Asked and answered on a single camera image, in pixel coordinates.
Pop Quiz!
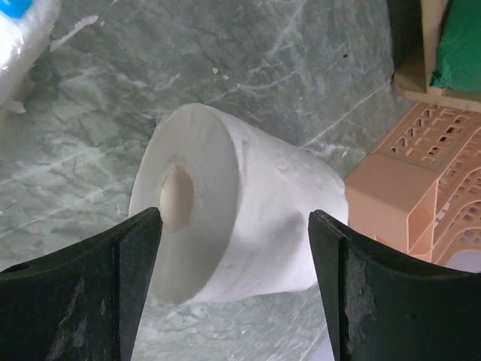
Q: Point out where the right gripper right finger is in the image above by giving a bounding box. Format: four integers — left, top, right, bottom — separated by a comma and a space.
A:
308, 211, 480, 360

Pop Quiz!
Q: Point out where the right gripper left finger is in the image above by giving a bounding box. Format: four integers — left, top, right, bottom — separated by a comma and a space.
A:
1, 208, 162, 360

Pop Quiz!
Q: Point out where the white toilet roll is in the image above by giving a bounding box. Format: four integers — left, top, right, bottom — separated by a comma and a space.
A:
129, 103, 349, 305

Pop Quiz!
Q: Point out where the green brown roll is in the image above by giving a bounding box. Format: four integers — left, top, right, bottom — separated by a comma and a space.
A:
430, 0, 480, 93

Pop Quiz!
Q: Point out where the blue roll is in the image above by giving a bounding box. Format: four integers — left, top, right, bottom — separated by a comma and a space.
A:
1, 0, 62, 114

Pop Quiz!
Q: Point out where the wooden two-tier shelf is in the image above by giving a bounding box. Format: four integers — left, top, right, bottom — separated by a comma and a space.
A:
394, 1, 480, 112

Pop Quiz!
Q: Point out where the orange plastic file organizer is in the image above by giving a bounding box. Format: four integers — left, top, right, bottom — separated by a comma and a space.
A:
346, 103, 480, 269

